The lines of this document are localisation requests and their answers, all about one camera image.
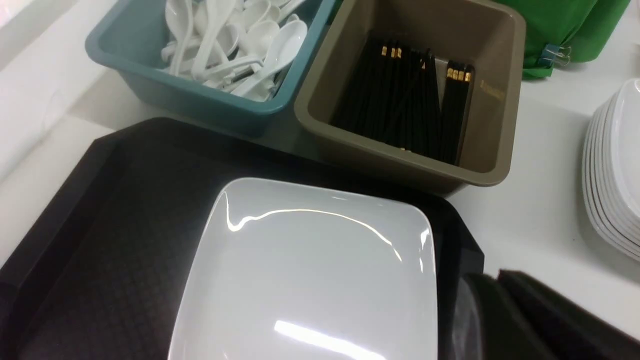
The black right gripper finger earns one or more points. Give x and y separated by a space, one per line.
517 317

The large white rice plate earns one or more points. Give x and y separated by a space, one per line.
286 271

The white soup spoon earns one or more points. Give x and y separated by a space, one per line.
209 20

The stack of white plates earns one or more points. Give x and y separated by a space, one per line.
610 170

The black chopsticks pile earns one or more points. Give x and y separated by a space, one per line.
396 95

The metal binder clip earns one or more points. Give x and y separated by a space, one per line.
554 55

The brown plastic bin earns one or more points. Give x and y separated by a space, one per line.
484 33

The green cloth backdrop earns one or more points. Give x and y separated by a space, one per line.
584 25

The white spoon right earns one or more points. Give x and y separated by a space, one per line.
281 52

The black serving tray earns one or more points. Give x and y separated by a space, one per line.
101 273

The teal plastic bin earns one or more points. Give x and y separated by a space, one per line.
130 37

